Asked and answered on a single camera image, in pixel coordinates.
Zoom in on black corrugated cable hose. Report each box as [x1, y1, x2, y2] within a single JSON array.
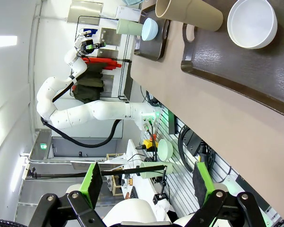
[[40, 75, 122, 149]]

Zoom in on dark brown plastic tray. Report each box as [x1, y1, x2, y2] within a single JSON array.
[[133, 3, 171, 62], [180, 22, 284, 117]]

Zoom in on white round bowl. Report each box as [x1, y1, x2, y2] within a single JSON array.
[[227, 0, 279, 50]]

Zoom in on black metal rack frame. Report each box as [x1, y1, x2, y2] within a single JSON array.
[[77, 15, 133, 101]]

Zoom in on black coiled cables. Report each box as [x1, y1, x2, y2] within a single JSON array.
[[177, 124, 216, 171]]

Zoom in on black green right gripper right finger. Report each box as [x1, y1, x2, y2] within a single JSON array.
[[186, 162, 269, 227]]

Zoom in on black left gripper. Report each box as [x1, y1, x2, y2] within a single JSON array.
[[81, 39, 107, 52]]

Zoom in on tall brown cup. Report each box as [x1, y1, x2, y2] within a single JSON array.
[[155, 0, 224, 32]]

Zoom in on light blue round bowl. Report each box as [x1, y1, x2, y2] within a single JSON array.
[[141, 17, 159, 42]]

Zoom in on white paper sheet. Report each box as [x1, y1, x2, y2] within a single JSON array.
[[115, 6, 142, 21]]

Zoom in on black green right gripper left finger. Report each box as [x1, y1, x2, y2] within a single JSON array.
[[35, 162, 105, 227]]

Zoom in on tall pale green cup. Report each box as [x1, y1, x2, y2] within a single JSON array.
[[115, 18, 144, 36]]

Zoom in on black tripod pole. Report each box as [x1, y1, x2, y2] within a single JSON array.
[[25, 165, 168, 180]]

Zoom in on yellow emergency stop box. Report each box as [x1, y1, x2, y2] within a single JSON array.
[[143, 139, 159, 151]]

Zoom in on pale green spare bowl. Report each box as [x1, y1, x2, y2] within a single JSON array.
[[157, 139, 174, 161]]

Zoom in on pale green spare cup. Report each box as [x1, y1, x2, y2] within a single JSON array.
[[139, 161, 174, 180]]

